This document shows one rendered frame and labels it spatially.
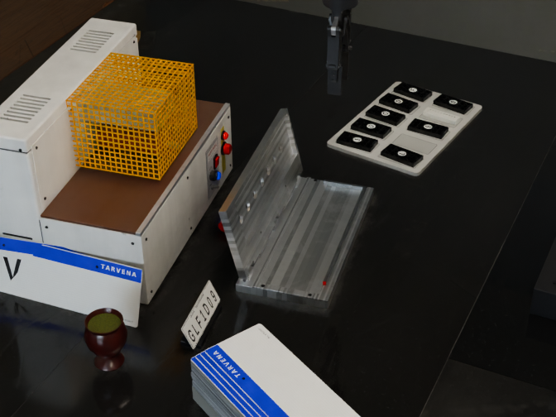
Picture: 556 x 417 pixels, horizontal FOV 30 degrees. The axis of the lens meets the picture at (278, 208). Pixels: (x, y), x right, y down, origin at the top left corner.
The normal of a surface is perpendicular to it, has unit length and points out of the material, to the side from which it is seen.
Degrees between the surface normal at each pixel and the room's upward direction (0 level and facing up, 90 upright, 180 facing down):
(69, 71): 0
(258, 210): 77
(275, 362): 0
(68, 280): 69
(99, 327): 0
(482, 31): 90
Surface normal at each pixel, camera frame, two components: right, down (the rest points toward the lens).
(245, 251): 0.93, -0.03
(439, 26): -0.43, 0.53
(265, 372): 0.00, -0.81
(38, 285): -0.34, 0.22
